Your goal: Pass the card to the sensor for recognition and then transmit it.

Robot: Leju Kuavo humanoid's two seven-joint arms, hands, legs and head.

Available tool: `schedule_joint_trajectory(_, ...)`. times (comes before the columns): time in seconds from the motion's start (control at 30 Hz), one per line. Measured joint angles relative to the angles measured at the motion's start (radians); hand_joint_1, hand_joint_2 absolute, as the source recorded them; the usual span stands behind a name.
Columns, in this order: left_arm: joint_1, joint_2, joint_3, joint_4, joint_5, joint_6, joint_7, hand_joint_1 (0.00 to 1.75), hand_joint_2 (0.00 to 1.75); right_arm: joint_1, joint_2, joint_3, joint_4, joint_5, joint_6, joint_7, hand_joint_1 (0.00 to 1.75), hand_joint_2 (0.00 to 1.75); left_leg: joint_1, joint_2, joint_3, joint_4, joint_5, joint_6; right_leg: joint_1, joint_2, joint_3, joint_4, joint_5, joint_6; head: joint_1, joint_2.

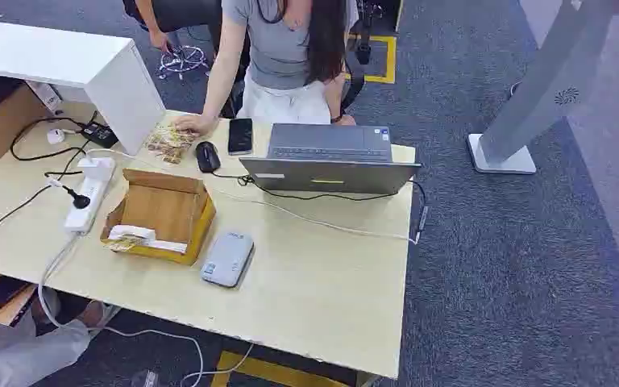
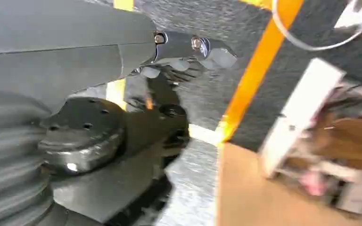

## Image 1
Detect white power strip cable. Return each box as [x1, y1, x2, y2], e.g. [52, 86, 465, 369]
[37, 234, 255, 387]

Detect yellow floor tape square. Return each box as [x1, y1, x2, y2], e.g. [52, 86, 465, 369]
[345, 34, 397, 85]

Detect white carton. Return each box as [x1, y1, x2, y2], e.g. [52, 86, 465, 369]
[23, 80, 64, 114]

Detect person in dark trousers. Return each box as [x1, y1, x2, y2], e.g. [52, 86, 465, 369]
[123, 0, 225, 55]

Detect grey laptop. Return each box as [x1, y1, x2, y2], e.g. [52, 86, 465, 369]
[239, 123, 422, 196]

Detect yellow floor tape strip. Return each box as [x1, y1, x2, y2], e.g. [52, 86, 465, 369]
[210, 351, 355, 387]

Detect black plug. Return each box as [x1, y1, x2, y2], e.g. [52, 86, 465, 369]
[62, 185, 92, 210]

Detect chrome chair base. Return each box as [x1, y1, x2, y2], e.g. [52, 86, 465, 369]
[157, 45, 212, 81]

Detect black power adapter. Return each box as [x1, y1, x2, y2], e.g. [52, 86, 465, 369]
[80, 121, 119, 149]

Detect grey card reader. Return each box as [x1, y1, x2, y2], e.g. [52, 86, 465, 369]
[200, 231, 255, 289]

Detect wooden card box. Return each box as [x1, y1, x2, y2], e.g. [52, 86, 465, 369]
[100, 169, 217, 267]

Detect black computer mouse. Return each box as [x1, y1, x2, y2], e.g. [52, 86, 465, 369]
[195, 140, 222, 173]

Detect person in pale grey trousers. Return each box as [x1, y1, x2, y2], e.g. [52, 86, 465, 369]
[0, 288, 109, 387]

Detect black smartphone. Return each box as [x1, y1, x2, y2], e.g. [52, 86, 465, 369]
[227, 118, 254, 157]

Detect person's right hand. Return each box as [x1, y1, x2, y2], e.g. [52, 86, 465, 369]
[172, 113, 220, 137]

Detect white cabinet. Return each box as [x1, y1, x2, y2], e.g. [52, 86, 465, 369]
[0, 10, 166, 156]

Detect printed cards stack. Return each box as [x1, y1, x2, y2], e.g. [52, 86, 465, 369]
[143, 123, 200, 165]

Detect brown cardboard box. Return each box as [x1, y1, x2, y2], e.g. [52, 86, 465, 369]
[0, 82, 52, 160]

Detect black laptop cable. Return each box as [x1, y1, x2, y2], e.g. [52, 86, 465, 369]
[210, 170, 429, 244]

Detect black adapter cable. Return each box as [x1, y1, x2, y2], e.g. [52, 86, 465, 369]
[9, 110, 100, 162]

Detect white kiosk stand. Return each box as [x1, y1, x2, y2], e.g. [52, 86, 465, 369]
[467, 0, 619, 176]

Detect white cards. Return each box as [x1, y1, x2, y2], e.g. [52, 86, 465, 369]
[107, 224, 189, 256]

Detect white plug adapter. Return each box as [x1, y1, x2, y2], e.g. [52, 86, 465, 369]
[77, 157, 111, 183]

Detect person in grey top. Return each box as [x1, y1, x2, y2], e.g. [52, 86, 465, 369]
[172, 0, 361, 137]

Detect white power strip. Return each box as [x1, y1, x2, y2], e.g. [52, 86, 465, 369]
[64, 156, 117, 236]

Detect black plug cable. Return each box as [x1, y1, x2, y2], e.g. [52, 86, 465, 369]
[0, 147, 89, 248]

